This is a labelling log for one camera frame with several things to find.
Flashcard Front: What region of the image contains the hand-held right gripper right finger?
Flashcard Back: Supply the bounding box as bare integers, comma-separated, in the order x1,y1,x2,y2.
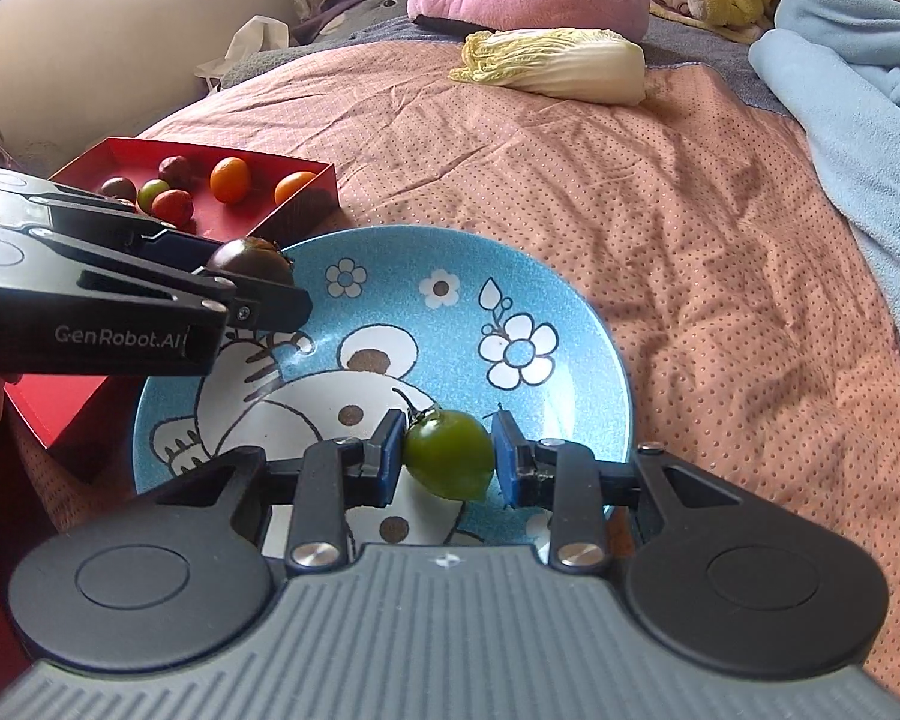
490,405,745,572

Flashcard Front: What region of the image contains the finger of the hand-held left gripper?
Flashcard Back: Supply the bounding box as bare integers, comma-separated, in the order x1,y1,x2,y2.
82,270,314,332
22,193,224,271

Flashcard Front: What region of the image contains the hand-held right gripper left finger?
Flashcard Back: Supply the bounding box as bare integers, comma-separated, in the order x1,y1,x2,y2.
139,409,407,572

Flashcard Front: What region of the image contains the dark purple tomato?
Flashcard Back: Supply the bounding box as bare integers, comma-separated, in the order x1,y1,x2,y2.
206,236,296,290

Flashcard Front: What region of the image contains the green tomato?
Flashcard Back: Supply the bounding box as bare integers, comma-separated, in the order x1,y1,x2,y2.
392,388,496,502

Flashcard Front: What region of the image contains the red box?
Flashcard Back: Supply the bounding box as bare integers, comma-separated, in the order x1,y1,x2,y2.
49,136,339,245

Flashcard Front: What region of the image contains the blue bear print plate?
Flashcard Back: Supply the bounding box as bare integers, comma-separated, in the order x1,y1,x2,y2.
131,225,635,550

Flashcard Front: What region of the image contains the orange tomato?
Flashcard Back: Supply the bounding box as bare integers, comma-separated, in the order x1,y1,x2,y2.
210,157,253,204
274,171,318,205

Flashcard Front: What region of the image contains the white plastic bag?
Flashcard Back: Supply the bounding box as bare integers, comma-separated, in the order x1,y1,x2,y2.
193,15,295,95

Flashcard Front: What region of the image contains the orange dotted bed sheet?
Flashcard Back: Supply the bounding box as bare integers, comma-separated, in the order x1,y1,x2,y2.
0,37,900,707

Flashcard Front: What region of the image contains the grey plush toy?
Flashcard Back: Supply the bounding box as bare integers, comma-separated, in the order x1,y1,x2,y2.
292,0,410,47

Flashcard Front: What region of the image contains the grey blanket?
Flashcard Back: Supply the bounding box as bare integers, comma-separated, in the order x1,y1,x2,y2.
221,13,790,118

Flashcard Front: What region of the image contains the napa cabbage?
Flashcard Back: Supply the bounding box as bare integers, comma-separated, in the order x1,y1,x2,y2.
450,28,648,107

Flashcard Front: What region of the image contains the light blue blanket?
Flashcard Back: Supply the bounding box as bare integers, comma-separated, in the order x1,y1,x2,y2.
748,0,900,415

